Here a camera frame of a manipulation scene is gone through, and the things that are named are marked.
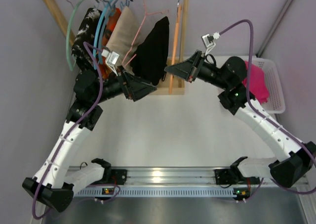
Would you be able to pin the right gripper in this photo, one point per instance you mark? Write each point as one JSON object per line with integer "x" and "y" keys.
{"x": 196, "y": 66}

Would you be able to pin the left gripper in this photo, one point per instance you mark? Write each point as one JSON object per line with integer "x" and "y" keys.
{"x": 126, "y": 83}

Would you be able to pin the pink hanger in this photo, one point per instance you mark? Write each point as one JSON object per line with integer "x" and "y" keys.
{"x": 146, "y": 14}

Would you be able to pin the orange hanger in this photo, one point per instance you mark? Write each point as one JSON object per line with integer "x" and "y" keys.
{"x": 175, "y": 43}

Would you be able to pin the magenta trousers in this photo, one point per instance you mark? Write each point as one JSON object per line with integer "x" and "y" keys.
{"x": 257, "y": 84}

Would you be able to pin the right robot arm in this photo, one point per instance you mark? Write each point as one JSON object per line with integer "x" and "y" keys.
{"x": 292, "y": 157}

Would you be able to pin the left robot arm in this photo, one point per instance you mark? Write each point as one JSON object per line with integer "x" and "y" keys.
{"x": 51, "y": 185}

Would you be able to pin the orange patterned trousers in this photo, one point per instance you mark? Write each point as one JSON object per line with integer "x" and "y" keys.
{"x": 112, "y": 21}

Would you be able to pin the beige trousers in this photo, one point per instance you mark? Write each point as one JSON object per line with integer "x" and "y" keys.
{"x": 123, "y": 34}

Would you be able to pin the black white patterned trousers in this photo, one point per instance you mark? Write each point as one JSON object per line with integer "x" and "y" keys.
{"x": 86, "y": 33}

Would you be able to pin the blue hanger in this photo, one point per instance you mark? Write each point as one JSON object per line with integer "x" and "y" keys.
{"x": 121, "y": 4}
{"x": 106, "y": 7}

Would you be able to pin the green hanger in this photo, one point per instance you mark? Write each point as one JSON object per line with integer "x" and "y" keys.
{"x": 68, "y": 32}

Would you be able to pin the white plastic basket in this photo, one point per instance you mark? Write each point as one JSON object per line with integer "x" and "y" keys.
{"x": 275, "y": 102}

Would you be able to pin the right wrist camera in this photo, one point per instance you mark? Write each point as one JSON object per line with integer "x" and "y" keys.
{"x": 209, "y": 42}

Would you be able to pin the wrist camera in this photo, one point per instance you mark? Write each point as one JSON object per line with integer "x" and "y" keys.
{"x": 111, "y": 59}
{"x": 209, "y": 42}

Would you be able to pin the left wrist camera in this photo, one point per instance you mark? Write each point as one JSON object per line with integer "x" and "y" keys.
{"x": 111, "y": 59}

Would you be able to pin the aluminium mounting rail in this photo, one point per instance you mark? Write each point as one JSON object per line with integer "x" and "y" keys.
{"x": 199, "y": 176}

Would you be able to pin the slotted cable duct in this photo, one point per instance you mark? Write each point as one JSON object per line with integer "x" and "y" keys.
{"x": 125, "y": 191}

